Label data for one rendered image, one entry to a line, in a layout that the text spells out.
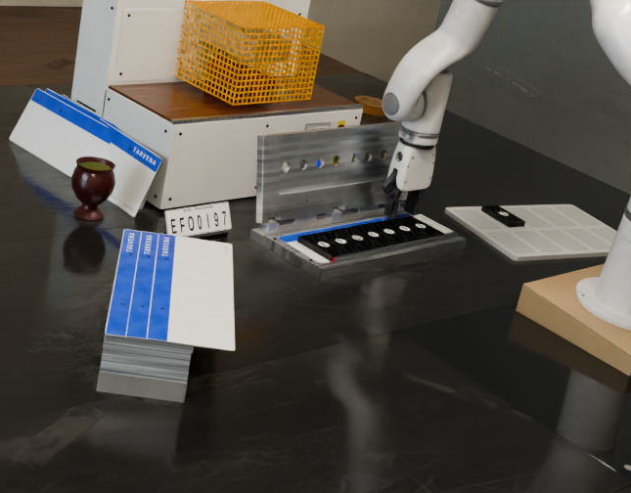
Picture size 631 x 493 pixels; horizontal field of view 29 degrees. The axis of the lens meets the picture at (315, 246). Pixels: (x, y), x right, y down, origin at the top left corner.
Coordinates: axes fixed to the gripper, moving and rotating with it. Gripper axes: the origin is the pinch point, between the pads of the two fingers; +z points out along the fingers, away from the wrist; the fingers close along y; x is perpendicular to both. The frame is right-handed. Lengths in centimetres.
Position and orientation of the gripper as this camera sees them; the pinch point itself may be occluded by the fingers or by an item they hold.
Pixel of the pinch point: (401, 207)
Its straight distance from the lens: 267.9
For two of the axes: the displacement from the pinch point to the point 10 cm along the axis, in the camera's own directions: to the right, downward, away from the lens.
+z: -1.9, 9.1, 3.7
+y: 7.1, -1.4, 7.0
